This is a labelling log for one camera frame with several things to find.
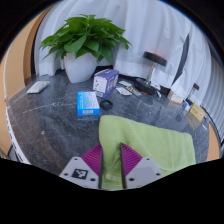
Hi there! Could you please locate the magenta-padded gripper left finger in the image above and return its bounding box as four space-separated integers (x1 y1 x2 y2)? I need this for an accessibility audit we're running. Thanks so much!
59 143 104 190

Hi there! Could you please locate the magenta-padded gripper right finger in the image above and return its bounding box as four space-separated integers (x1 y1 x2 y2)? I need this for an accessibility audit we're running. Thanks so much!
119 142 165 190

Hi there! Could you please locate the light green towel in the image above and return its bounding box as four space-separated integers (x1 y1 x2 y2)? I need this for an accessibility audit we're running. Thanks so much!
98 114 197 191

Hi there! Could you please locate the small black round object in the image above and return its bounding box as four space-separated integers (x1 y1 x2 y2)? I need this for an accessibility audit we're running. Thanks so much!
99 99 114 111

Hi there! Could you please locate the blue and white box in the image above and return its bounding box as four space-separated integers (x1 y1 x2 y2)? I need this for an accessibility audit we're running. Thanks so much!
76 91 101 118

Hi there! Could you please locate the small printed brown packet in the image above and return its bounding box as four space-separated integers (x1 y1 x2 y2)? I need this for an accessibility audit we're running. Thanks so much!
127 85 143 97

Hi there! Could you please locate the small white paper packet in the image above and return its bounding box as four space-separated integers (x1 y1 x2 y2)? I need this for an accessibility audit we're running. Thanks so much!
118 80 134 88
115 86 133 97

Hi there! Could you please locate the small white and blue bottle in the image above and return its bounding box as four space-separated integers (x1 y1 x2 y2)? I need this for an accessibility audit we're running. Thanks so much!
181 100 191 116

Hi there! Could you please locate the white and orange tissue box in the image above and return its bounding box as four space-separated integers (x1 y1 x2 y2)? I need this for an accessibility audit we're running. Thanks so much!
166 89 185 105

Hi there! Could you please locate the purple cardboard box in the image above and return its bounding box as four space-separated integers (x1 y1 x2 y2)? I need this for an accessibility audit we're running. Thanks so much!
92 68 120 100

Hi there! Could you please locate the white booklet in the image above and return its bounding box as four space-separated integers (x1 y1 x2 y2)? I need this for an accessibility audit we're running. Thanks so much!
149 81 162 91

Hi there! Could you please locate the yellow sign card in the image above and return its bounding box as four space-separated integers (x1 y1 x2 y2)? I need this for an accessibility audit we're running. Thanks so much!
189 102 206 123

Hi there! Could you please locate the white flat packet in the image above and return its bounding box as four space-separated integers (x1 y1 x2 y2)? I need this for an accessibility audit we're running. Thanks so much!
25 80 51 95

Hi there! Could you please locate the black stool with red rim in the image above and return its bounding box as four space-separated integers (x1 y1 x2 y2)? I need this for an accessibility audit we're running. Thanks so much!
134 50 168 96
186 82 201 101

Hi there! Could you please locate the white curtain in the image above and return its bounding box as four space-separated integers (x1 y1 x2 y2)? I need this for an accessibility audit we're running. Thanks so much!
34 0 191 89
169 23 224 134

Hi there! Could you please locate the green plant in white pot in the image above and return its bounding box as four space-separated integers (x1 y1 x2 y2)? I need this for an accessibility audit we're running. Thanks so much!
39 13 133 84

